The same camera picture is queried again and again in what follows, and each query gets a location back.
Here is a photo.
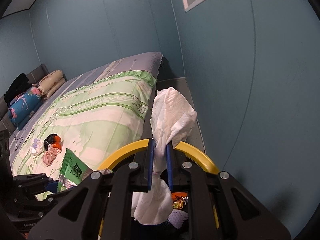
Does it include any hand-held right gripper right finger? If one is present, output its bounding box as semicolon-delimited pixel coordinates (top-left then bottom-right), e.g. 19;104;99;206
166;142;292;240

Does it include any grey upholstered bed headboard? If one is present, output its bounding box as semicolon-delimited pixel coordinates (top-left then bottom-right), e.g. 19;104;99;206
0;64;67;135

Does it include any black plastic bag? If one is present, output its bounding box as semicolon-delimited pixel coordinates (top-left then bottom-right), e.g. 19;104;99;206
43;134;57;150

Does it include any large white tissue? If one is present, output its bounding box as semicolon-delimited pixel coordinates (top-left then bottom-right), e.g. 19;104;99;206
131;87;198;225

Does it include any green foil wrapper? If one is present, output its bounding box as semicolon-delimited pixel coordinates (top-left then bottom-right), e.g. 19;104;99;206
57;148;88;193

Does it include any small white tissue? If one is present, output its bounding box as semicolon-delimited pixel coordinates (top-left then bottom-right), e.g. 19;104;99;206
30;142;44;155

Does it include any black charging cable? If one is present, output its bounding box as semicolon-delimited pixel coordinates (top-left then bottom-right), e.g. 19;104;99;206
14;129;35;152

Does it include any green patterned quilt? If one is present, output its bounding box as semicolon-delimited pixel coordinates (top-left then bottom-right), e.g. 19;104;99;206
11;70;158;195

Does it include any brown snack wrapper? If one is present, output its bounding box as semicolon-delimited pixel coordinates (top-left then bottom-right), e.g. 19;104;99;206
171;192;188;210

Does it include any folded beige quilt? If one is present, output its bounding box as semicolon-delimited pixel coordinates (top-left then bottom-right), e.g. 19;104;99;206
37;70;66;98

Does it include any black bin with yellow rim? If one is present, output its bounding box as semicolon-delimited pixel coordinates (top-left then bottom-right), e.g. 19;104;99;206
96;139;222;240

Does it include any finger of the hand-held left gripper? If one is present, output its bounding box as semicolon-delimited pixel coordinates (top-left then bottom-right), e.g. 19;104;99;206
14;190;75;207
12;172;59;193

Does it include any black clothing pile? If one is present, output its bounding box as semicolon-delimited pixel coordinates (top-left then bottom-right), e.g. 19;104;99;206
4;73;32;104

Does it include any folded blue floral quilt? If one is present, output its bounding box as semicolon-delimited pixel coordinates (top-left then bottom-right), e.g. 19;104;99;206
7;86;42;131

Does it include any pink tissue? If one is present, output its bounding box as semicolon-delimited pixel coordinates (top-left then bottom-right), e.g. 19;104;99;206
41;146;62;167

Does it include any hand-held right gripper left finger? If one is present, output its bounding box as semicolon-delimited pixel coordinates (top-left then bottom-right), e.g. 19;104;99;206
27;138;155;240

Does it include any striped grey bed sheet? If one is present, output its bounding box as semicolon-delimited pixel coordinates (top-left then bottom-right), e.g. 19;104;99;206
9;52;164;160

